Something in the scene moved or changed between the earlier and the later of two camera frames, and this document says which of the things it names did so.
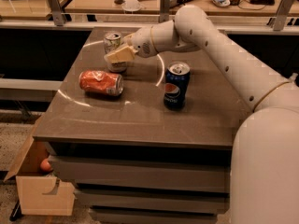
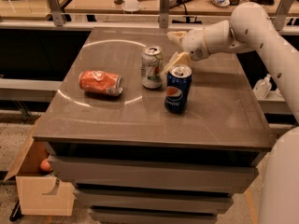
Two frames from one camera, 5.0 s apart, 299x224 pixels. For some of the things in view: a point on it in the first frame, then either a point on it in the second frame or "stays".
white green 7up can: x=111 y=43 -> x=152 y=64
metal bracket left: x=54 y=4 stays
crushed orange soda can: x=102 y=82 stays
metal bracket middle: x=164 y=5 stays
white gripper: x=142 y=44 -> x=193 y=44
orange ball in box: x=45 y=165 stays
